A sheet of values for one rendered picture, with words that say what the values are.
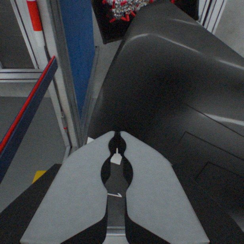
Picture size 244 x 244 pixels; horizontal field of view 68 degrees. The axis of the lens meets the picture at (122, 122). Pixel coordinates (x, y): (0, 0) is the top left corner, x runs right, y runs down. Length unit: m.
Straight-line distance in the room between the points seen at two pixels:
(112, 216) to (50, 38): 0.32
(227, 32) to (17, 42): 1.25
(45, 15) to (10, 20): 0.79
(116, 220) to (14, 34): 1.09
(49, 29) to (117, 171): 0.30
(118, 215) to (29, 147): 1.04
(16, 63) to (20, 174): 0.63
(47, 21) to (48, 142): 0.90
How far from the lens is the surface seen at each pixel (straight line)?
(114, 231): 0.90
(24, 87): 1.64
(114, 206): 0.21
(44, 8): 0.38
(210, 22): 1.29
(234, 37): 1.49
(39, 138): 1.24
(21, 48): 1.21
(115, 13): 0.38
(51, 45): 0.40
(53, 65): 0.38
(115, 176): 0.17
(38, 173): 0.48
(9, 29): 1.19
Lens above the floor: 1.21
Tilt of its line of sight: 46 degrees down
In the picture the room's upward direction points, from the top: 179 degrees clockwise
